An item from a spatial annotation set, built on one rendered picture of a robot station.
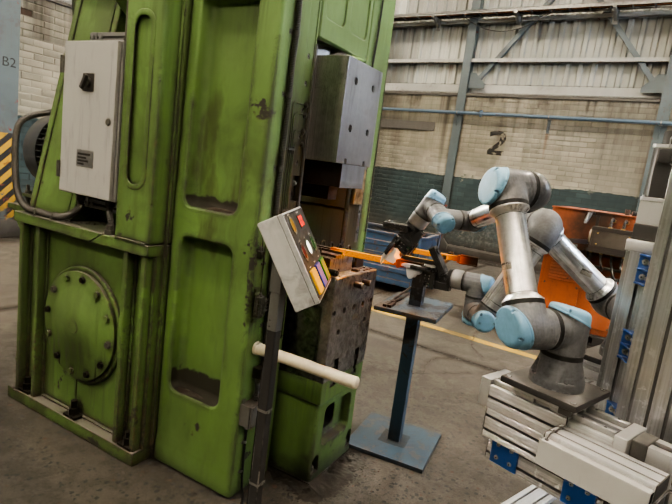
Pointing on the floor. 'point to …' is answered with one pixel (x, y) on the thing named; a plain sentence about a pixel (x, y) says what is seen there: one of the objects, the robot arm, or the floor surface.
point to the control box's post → (266, 394)
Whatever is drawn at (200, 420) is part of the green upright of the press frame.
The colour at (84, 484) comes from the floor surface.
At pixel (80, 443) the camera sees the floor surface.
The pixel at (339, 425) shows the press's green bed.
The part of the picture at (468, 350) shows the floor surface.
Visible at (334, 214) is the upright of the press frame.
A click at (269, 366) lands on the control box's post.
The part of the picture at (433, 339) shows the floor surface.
